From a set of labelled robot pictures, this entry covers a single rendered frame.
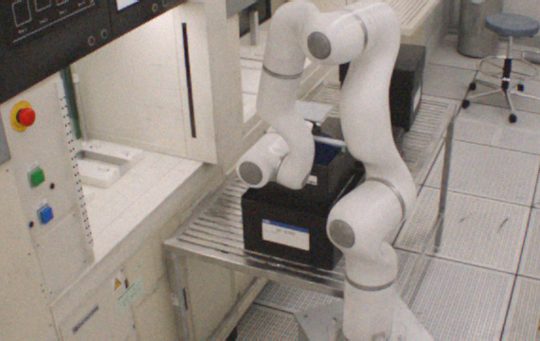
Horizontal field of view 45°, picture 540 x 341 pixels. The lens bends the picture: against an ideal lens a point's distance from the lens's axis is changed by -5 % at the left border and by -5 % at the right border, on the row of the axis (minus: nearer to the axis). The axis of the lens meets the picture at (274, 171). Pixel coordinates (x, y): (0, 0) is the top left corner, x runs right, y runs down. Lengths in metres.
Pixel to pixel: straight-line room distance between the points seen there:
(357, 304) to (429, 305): 1.41
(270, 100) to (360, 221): 0.33
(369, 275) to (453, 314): 1.45
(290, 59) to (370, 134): 0.23
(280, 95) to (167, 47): 0.69
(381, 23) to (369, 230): 0.41
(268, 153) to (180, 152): 0.68
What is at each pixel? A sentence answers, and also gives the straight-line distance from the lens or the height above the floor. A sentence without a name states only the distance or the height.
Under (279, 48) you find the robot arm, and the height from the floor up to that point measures 1.45.
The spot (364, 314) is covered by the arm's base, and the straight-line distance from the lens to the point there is 1.58.
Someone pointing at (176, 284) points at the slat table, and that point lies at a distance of 2.11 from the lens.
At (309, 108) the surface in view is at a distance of 1.84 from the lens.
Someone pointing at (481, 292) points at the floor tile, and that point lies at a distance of 3.07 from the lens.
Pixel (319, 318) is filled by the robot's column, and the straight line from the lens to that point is 1.74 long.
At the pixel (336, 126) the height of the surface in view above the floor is 0.86.
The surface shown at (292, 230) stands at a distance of 1.85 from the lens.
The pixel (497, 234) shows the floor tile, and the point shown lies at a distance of 3.44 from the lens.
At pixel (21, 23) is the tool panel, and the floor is 1.54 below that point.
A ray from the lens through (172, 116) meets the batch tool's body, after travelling 2.18.
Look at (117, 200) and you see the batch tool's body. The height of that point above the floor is 0.87.
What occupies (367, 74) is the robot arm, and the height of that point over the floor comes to 1.42.
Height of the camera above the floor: 1.93
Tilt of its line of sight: 30 degrees down
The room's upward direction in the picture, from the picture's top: 2 degrees counter-clockwise
